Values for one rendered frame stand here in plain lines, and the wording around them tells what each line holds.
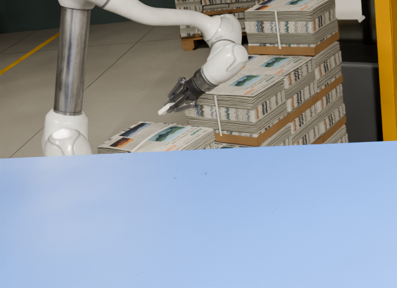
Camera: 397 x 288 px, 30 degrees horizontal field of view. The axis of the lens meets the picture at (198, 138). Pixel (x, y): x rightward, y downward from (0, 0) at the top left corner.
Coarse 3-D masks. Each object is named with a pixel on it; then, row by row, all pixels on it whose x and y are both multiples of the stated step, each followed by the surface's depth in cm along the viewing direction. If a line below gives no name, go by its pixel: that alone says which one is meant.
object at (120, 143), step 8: (128, 128) 304; (136, 128) 303; (144, 128) 302; (152, 128) 300; (160, 128) 299; (120, 136) 297; (128, 136) 296; (136, 136) 295; (144, 136) 294; (104, 144) 291; (112, 144) 290; (120, 144) 289; (128, 144) 288; (104, 152) 290; (112, 152) 287; (120, 152) 285
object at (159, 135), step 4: (168, 124) 302; (168, 128) 298; (172, 128) 297; (160, 132) 295; (164, 132) 294; (168, 132) 294; (156, 136) 292; (160, 136) 291; (148, 140) 289; (152, 140) 289; (156, 140) 288; (136, 144) 287; (144, 144) 286; (148, 144) 285; (132, 148) 284; (140, 148) 283; (144, 148) 282; (128, 152) 283; (136, 152) 280
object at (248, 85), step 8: (232, 80) 342; (240, 80) 340; (248, 80) 338; (256, 80) 336; (264, 80) 335; (272, 80) 333; (216, 88) 335; (224, 88) 333; (232, 88) 331; (240, 88) 329; (248, 88) 328; (256, 88) 326; (264, 88) 324; (248, 96) 318
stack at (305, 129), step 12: (312, 108) 363; (300, 120) 354; (312, 120) 364; (276, 132) 338; (288, 132) 345; (300, 132) 355; (312, 132) 365; (216, 144) 336; (228, 144) 335; (240, 144) 332; (264, 144) 328; (276, 144) 337; (288, 144) 347; (300, 144) 355
